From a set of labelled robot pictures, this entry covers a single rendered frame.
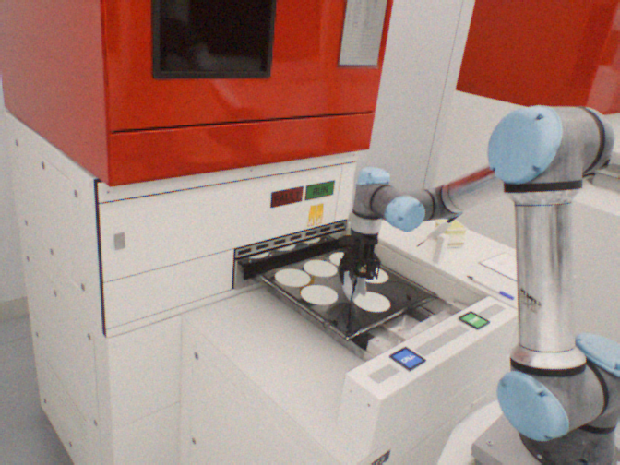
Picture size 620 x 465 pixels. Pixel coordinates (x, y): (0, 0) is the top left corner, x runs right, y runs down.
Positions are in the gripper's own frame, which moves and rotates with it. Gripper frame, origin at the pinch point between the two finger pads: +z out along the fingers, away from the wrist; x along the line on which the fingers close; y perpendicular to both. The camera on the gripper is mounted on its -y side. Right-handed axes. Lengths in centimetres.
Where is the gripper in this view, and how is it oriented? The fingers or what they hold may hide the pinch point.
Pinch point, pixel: (351, 294)
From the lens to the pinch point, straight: 140.8
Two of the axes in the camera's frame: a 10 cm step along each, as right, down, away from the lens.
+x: 9.7, 0.0, 2.6
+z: -1.1, 9.1, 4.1
